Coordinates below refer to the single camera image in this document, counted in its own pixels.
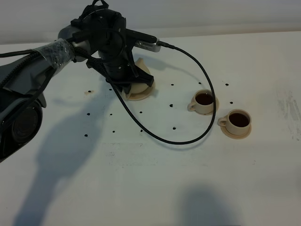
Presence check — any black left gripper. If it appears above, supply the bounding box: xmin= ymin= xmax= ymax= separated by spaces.
xmin=86 ymin=35 xmax=154 ymax=96

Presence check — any beige ceramic teapot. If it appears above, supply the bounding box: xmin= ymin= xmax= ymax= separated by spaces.
xmin=125 ymin=58 xmax=154 ymax=101

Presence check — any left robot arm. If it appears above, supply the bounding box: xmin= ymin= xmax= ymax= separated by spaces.
xmin=0 ymin=0 xmax=160 ymax=160

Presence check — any beige teapot saucer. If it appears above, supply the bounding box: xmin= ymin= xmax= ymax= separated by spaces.
xmin=126 ymin=82 xmax=156 ymax=101

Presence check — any beige far teacup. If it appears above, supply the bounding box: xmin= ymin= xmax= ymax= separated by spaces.
xmin=187 ymin=89 xmax=214 ymax=115

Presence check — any beige teacup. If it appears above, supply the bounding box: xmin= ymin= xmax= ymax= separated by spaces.
xmin=187 ymin=89 xmax=214 ymax=115
xmin=217 ymin=109 xmax=252 ymax=135

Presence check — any beige far cup saucer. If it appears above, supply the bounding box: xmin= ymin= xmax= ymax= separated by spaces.
xmin=197 ymin=96 xmax=220 ymax=116

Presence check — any beige cup saucer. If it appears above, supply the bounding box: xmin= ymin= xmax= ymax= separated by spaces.
xmin=221 ymin=125 xmax=252 ymax=139
xmin=197 ymin=96 xmax=220 ymax=116

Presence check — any beige near cup saucer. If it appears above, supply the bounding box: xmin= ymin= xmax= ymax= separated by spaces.
xmin=221 ymin=125 xmax=252 ymax=139

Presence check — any beige near teacup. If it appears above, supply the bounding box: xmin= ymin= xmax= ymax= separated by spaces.
xmin=217 ymin=109 xmax=252 ymax=135

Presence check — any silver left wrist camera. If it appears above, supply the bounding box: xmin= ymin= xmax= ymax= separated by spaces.
xmin=126 ymin=29 xmax=161 ymax=52

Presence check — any black braided camera cable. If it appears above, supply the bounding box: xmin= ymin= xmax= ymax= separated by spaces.
xmin=0 ymin=40 xmax=217 ymax=145

